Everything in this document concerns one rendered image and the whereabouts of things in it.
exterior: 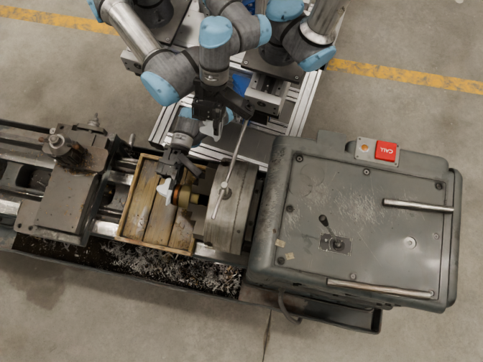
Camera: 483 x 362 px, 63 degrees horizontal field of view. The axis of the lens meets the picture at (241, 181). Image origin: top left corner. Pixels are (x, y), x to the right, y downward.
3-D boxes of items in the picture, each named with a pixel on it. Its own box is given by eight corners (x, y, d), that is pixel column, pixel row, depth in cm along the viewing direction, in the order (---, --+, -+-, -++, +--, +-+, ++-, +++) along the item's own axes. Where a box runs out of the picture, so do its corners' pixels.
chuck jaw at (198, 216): (221, 208, 132) (212, 240, 126) (221, 215, 136) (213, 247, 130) (189, 202, 133) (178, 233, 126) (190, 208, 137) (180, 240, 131)
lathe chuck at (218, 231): (249, 178, 155) (250, 148, 125) (231, 258, 146) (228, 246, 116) (226, 173, 155) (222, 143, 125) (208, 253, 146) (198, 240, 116)
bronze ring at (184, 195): (201, 183, 133) (175, 177, 134) (195, 210, 130) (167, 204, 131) (204, 189, 142) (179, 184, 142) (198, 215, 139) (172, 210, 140)
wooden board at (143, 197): (213, 169, 162) (213, 166, 158) (192, 257, 152) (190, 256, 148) (143, 156, 164) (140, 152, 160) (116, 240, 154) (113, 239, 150)
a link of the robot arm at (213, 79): (232, 59, 101) (225, 76, 96) (231, 74, 104) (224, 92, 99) (203, 54, 101) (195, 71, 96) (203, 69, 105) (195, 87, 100)
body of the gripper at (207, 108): (198, 104, 114) (198, 67, 105) (228, 109, 113) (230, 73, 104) (191, 121, 109) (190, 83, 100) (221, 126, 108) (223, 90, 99)
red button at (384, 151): (394, 146, 124) (397, 143, 122) (392, 163, 122) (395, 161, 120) (375, 142, 124) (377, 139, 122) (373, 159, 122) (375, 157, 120)
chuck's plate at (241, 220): (257, 179, 154) (261, 150, 124) (241, 259, 146) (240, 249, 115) (249, 178, 155) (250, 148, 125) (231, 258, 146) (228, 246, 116)
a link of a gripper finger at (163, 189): (153, 202, 136) (161, 177, 138) (169, 206, 135) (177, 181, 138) (151, 200, 133) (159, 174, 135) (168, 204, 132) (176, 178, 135)
